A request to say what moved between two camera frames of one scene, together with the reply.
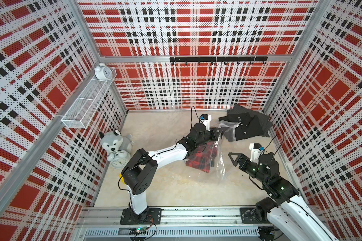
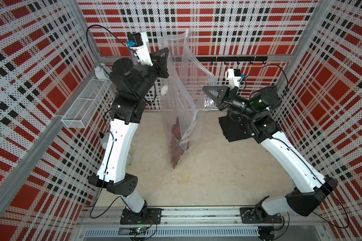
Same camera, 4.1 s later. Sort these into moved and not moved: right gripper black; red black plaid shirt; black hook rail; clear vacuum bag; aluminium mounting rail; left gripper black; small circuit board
Moved: right gripper black; clear vacuum bag; left gripper black; red black plaid shirt
Not moved: black hook rail; aluminium mounting rail; small circuit board
